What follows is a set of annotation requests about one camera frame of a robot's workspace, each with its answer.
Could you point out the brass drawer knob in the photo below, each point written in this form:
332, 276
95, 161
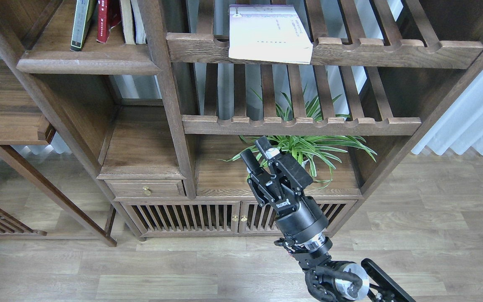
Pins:
147, 191

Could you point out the white pleated curtain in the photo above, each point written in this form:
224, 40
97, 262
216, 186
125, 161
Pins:
461, 127

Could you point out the red paperback book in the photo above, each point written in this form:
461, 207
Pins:
109, 15

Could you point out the green black thick book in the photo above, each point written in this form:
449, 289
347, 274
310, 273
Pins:
84, 10

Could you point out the beige upright book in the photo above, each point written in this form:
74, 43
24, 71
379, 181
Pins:
127, 21

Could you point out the green spider plant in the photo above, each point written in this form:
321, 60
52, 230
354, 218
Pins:
322, 147

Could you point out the wooden side shelf unit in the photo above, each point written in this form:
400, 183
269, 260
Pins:
22, 123

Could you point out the dark wooden bookshelf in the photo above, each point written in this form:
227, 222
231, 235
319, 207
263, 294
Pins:
163, 114

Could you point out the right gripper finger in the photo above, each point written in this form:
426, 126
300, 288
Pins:
265, 186
298, 179

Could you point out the white upright book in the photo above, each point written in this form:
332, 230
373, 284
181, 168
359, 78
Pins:
140, 34

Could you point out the white paperback book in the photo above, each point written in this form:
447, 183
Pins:
271, 33

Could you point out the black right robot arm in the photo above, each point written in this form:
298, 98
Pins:
343, 281

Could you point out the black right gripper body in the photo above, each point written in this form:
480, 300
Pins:
297, 215

